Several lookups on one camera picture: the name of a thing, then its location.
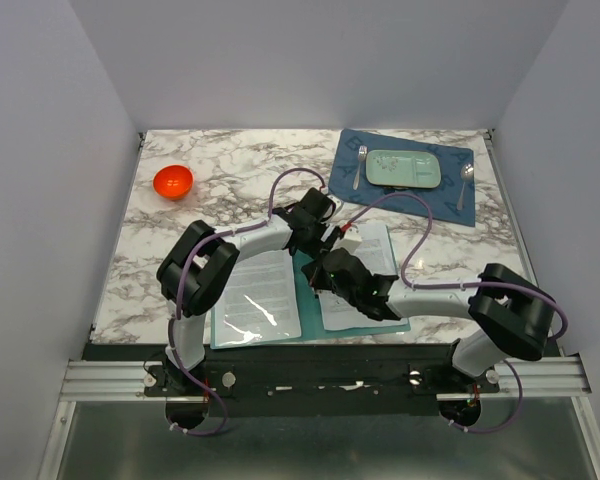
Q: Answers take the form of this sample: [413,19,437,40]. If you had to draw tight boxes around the teal plastic file folder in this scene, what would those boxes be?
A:
[209,222,412,350]

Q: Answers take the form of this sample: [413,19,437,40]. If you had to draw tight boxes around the printed paper stack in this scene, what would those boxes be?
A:
[312,222,410,336]

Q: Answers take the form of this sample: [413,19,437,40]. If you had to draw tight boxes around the printed paper sheets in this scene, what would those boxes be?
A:
[212,251,302,349]

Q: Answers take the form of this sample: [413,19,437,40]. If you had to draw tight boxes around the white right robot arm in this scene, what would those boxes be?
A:
[301,248,568,392]

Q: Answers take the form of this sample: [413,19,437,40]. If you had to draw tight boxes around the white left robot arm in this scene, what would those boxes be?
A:
[156,188,340,395]

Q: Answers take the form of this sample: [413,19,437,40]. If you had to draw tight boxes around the silver fork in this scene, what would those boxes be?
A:
[352,145,368,190]

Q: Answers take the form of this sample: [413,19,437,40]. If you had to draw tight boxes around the light green rectangular plate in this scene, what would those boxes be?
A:
[366,149,442,190]

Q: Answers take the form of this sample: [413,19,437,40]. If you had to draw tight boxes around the blue patterned placemat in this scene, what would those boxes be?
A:
[328,129,476,227]

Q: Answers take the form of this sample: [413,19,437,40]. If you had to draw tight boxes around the orange plastic bowl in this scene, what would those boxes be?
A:
[152,165,194,201]

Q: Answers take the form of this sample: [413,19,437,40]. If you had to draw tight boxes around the silver spoon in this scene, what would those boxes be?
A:
[456,163,474,211]

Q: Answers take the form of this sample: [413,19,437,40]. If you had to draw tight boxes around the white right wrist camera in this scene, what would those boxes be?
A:
[334,226,363,255]

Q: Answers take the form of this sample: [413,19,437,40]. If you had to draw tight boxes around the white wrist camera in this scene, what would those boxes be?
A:
[334,226,363,255]
[329,195,344,214]

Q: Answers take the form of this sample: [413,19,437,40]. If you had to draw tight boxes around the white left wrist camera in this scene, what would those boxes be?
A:
[329,195,344,214]

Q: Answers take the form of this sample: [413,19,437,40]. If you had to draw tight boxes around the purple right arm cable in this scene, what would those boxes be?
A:
[339,192,570,434]

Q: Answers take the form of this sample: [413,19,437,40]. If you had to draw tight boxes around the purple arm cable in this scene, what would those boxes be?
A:
[339,192,570,434]
[167,167,331,437]

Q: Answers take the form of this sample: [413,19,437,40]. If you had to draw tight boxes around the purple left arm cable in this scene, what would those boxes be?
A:
[167,167,331,437]

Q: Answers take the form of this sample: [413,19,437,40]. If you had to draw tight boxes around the black mounting base rail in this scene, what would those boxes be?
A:
[144,342,501,417]

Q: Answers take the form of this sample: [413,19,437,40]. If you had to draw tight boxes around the aluminium frame rail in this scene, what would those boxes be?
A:
[60,356,592,402]

